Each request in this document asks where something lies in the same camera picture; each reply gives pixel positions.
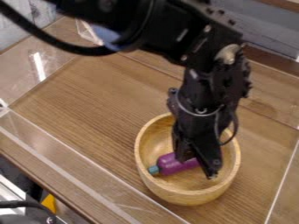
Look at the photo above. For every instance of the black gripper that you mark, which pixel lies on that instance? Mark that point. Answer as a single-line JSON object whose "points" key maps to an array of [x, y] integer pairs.
{"points": [[204, 107]]}

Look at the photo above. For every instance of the clear acrylic tray wall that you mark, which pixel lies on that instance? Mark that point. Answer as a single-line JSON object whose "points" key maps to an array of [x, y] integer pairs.
{"points": [[76, 109]]}

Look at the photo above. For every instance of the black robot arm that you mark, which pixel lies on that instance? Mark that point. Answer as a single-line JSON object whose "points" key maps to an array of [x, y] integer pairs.
{"points": [[195, 36]]}

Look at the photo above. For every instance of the yellow black equipment base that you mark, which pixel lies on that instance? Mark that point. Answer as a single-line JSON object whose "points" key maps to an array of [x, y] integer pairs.
{"points": [[33, 215]]}

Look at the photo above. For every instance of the brown wooden bowl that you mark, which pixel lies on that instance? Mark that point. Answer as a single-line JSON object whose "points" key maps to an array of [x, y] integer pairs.
{"points": [[185, 188]]}

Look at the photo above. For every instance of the clear acrylic corner bracket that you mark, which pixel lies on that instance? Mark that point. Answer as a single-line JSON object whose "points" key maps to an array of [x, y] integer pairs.
{"points": [[87, 33]]}

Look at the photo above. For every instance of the purple toy eggplant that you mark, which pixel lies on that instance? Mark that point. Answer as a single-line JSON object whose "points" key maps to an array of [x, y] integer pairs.
{"points": [[168, 165]]}

